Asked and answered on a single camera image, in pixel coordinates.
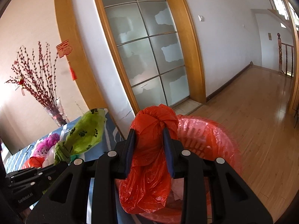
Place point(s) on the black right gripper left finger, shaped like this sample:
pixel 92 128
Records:
pixel 66 200

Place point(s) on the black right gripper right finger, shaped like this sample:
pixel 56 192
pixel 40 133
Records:
pixel 232 200

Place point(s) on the magenta plastic bag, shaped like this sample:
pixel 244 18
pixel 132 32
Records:
pixel 44 146

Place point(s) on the lime green printed bag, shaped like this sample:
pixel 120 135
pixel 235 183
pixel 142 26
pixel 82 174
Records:
pixel 86 133

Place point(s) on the clear bubble wrap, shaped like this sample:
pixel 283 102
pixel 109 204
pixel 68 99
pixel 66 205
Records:
pixel 49 158

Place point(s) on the small red plastic bag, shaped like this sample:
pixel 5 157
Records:
pixel 34 161

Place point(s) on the green plastic bag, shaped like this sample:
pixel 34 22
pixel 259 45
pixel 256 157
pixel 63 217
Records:
pixel 73 157

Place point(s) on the red plastic waste basket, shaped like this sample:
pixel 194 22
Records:
pixel 208 140

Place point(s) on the glass vase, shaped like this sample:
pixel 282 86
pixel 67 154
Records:
pixel 57 113

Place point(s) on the red berry branch bouquet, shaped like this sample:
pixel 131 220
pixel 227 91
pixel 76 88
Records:
pixel 35 72

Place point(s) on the red hanging knot ornament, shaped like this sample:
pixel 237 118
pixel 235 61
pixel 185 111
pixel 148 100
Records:
pixel 63 50

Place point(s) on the wooden stair railing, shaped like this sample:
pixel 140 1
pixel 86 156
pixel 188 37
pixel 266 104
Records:
pixel 285 57

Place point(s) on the frosted glass sliding door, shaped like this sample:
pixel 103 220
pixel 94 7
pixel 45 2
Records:
pixel 156 52

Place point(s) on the wall light switch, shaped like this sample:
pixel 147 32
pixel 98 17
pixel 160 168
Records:
pixel 201 18

